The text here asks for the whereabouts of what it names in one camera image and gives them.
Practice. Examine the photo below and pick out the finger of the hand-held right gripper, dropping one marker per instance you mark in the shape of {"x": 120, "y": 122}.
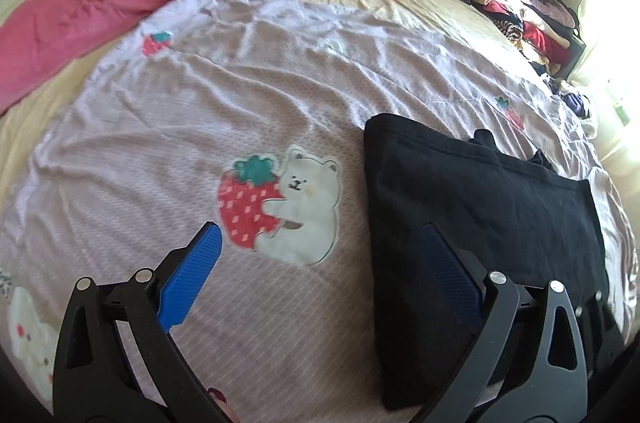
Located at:
{"x": 602, "y": 333}

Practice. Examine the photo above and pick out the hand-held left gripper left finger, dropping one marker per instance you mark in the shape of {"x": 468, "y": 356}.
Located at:
{"x": 192, "y": 273}

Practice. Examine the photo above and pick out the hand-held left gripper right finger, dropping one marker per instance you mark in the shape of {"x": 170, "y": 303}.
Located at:
{"x": 450, "y": 273}

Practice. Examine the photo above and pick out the black sweater with orange cuffs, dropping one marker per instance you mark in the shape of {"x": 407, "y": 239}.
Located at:
{"x": 450, "y": 183}

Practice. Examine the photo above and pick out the lilac strawberry bear printed blanket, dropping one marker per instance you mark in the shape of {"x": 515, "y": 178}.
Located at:
{"x": 200, "y": 103}

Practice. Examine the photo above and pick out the purple crumpled garment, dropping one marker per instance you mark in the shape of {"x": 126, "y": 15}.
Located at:
{"x": 577, "y": 103}

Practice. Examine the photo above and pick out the dark storage box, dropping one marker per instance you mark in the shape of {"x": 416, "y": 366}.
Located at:
{"x": 575, "y": 58}

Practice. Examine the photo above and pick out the light window curtain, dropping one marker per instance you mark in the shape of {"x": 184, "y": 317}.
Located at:
{"x": 610, "y": 28}

